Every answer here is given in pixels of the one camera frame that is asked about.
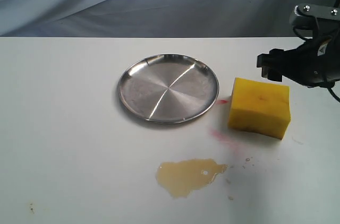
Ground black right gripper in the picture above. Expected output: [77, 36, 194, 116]
[257, 34, 339, 88]

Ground yellow sponge block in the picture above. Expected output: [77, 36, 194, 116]
[227, 77, 291, 140]

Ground brown liquid spill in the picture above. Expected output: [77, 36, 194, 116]
[156, 159, 228, 199]

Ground round stainless steel plate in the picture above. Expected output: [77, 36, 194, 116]
[117, 54, 219, 124]

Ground white backdrop cloth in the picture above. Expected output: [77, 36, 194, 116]
[1, 0, 335, 38]

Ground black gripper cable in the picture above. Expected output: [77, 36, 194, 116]
[292, 16, 340, 102]

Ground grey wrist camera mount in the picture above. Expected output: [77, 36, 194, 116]
[289, 3, 339, 38]

